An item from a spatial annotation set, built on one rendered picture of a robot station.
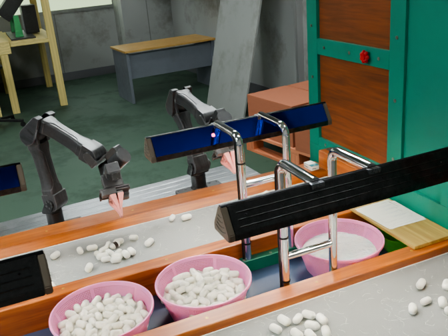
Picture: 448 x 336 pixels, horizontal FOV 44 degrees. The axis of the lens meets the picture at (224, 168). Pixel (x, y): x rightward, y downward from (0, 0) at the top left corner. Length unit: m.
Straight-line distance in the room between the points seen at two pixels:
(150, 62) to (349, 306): 5.70
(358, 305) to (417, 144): 0.59
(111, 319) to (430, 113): 1.08
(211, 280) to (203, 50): 5.73
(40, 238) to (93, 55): 7.19
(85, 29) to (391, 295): 7.84
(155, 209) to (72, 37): 7.05
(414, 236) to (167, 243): 0.76
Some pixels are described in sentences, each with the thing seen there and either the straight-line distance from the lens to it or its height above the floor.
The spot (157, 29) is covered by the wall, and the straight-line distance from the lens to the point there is 8.84.
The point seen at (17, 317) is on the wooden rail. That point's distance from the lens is 1.63.
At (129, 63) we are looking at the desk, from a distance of 6.78.
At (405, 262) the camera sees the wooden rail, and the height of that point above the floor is 0.76.
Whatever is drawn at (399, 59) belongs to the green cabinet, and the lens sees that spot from 1.81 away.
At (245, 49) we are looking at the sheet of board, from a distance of 5.61.
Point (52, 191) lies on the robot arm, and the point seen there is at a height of 0.84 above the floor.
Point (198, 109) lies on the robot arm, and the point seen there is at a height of 1.05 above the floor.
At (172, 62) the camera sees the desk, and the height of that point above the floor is 0.41.
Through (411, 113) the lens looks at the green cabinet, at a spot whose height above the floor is 1.09.
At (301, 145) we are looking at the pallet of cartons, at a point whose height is 0.22.
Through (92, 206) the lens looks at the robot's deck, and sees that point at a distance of 2.36.
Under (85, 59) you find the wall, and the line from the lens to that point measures 8.99.
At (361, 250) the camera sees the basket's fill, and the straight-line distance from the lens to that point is 1.72.
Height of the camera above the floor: 1.59
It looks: 21 degrees down
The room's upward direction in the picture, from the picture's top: 5 degrees counter-clockwise
